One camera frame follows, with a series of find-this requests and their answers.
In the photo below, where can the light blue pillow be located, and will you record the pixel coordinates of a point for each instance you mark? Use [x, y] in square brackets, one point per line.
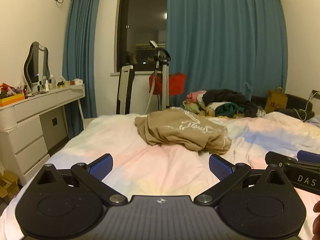
[314, 122]

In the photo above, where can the dark window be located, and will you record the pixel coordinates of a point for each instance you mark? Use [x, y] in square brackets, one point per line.
[142, 25]

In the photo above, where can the brown paper bag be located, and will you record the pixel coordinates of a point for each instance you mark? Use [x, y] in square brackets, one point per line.
[275, 101]

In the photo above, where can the row of cosmetic bottles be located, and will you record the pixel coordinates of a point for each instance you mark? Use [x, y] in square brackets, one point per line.
[51, 82]

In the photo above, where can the white drawer cabinet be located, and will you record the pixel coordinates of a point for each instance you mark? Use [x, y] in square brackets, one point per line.
[22, 145]

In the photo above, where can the wall power outlet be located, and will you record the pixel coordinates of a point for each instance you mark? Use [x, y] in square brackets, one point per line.
[316, 93]

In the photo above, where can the black sofa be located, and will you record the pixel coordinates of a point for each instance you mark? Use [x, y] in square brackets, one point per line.
[297, 102]

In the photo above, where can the pile of mixed clothes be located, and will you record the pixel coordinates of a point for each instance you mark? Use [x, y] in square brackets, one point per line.
[225, 102]

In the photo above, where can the pastel duvet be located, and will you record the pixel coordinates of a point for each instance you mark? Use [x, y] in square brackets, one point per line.
[150, 165]

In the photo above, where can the person's right hand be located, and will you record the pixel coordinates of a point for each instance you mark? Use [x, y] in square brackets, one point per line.
[317, 220]

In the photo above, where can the garment steamer stand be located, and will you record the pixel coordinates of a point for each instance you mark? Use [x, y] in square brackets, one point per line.
[162, 80]

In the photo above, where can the orange box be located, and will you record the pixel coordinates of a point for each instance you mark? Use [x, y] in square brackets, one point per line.
[12, 100]

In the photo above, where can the cardboard box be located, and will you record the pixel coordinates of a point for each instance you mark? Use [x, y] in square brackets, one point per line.
[8, 185]

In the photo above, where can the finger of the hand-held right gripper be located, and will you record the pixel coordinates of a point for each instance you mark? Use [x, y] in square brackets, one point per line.
[277, 158]
[310, 157]

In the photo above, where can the white and black chair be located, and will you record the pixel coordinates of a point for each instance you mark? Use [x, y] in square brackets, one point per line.
[125, 90]

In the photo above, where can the narrow blue curtain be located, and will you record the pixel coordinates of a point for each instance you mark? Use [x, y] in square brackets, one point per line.
[80, 55]

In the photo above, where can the wide blue curtain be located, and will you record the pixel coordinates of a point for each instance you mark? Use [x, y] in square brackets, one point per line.
[225, 42]

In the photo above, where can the wavy vanity mirror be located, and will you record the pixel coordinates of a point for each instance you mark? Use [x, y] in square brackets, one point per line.
[35, 65]

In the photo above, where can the white dressing table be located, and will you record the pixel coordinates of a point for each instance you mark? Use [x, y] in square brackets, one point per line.
[45, 100]

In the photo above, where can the red cloth bag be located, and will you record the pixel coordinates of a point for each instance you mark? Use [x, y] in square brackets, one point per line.
[177, 83]

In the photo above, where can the tan printed t-shirt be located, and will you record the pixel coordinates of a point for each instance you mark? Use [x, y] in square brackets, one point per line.
[175, 130]

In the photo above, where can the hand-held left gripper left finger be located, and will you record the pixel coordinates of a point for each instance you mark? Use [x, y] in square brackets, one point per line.
[101, 166]

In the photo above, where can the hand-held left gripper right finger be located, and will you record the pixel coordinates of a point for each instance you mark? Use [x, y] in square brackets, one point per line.
[220, 166]

